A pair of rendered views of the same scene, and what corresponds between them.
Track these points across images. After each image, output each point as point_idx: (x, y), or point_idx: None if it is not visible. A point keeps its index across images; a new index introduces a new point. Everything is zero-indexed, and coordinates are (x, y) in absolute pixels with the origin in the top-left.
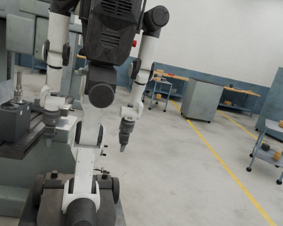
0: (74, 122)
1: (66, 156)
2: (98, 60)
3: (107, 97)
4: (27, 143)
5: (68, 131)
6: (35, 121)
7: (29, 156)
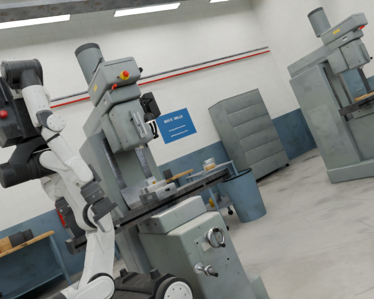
0: (183, 204)
1: (174, 252)
2: (18, 143)
3: (0, 175)
4: (78, 238)
5: (159, 218)
6: (125, 214)
7: (160, 257)
